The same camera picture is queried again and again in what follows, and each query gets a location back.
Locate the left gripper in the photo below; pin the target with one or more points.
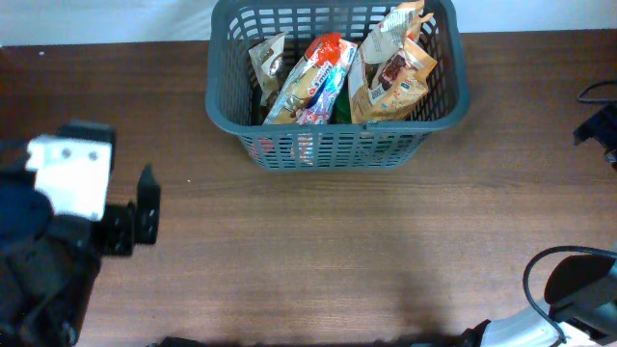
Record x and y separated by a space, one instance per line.
147 206

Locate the white plastic bread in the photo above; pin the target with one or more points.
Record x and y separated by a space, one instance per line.
267 61

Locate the colourful tissue multipack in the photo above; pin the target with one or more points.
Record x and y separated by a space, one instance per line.
320 109

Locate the orange noodle packet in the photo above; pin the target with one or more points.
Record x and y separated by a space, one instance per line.
302 83

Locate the orange snack bag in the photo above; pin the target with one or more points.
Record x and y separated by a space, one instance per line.
388 76

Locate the green lid jar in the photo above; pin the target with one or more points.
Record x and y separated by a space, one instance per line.
342 110

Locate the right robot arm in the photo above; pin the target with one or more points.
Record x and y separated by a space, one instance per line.
578 307

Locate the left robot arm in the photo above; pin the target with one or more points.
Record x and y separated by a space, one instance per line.
56 227

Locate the grey plastic basket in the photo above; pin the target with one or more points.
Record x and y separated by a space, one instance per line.
232 94

